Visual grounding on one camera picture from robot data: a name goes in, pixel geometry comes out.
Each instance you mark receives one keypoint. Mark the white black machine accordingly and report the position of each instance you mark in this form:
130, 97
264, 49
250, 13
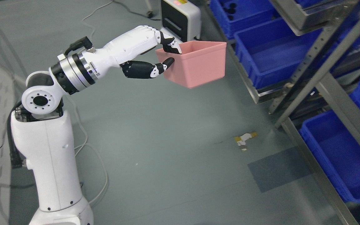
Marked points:
180, 19

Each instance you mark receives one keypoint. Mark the blue bin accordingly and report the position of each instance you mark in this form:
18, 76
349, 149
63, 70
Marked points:
270, 52
336, 151
235, 15

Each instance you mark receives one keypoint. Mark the blue bin lower right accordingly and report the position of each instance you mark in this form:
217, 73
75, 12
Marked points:
336, 151

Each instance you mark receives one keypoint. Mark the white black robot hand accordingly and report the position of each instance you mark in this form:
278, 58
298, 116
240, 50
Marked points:
121, 52

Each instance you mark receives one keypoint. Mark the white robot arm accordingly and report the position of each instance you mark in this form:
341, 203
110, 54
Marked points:
44, 135

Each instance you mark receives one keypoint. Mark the yellow white floor scrap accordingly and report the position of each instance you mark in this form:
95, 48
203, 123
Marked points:
241, 140

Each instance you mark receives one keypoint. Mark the pink plastic storage box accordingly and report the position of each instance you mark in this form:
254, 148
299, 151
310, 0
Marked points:
201, 62

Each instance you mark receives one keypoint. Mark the blue bin top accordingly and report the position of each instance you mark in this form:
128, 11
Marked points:
235, 15

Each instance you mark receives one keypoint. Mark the blue bin middle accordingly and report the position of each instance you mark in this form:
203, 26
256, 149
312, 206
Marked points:
270, 52

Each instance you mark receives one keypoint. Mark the steel shelving rack right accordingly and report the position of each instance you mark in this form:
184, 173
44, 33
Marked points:
313, 84

